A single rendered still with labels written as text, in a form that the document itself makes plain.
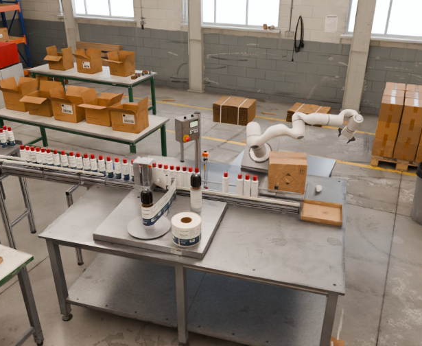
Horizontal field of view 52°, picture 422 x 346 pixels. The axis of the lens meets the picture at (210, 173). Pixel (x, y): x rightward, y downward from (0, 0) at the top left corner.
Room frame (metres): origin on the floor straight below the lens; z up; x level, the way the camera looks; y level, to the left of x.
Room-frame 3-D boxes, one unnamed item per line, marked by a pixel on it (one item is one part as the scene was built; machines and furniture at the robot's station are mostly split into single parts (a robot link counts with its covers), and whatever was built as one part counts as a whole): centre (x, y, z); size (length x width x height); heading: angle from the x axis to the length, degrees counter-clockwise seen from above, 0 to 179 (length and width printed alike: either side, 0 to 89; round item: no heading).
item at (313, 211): (2.80, -0.85, 0.85); 0.30 x 0.26 x 0.04; 74
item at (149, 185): (3.10, 0.54, 1.01); 0.14 x 0.13 x 0.26; 74
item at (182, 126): (3.19, 0.18, 1.38); 0.17 x 0.10 x 0.19; 129
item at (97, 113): (4.97, 1.29, 0.96); 0.53 x 0.45 x 0.37; 157
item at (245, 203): (3.07, 0.10, 0.85); 1.65 x 0.11 x 0.05; 74
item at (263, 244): (2.94, 0.01, 0.82); 2.10 x 1.50 x 0.02; 74
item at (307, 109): (7.19, -1.72, 0.11); 0.65 x 0.54 x 0.22; 62
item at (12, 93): (5.49, 2.51, 0.97); 0.45 x 0.40 x 0.37; 157
